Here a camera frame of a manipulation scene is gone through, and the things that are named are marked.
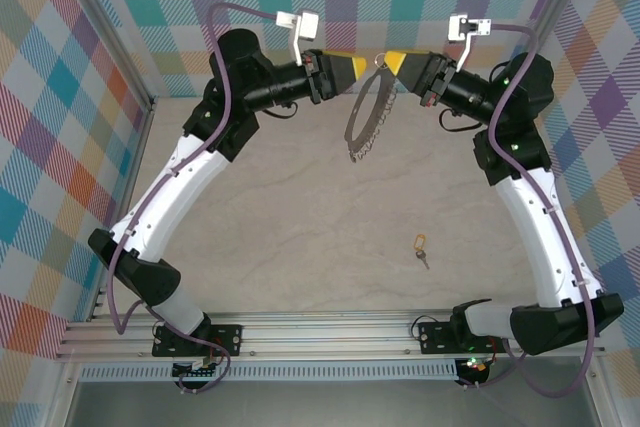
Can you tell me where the grey metal sheet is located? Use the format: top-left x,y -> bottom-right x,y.
64,380 -> 601,427

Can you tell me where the key with yellow tag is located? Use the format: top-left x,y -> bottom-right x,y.
412,232 -> 431,272

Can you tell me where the small black connector board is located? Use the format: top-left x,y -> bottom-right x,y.
457,355 -> 491,386
171,359 -> 224,383

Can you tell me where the aluminium side rail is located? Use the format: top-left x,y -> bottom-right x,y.
85,96 -> 157,322

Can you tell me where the white camera bracket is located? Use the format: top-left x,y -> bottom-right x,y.
291,26 -> 306,67
455,31 -> 474,72

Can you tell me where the white slotted cable duct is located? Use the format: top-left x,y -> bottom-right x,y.
79,359 -> 459,382

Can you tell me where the right white camera bracket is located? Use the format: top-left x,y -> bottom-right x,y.
455,31 -> 474,72

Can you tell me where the silver keyring with small rings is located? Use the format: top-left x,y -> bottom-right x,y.
343,54 -> 401,164

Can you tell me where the left white camera bracket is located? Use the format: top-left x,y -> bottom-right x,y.
291,26 -> 306,67

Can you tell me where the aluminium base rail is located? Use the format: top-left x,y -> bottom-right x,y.
58,310 -> 607,361

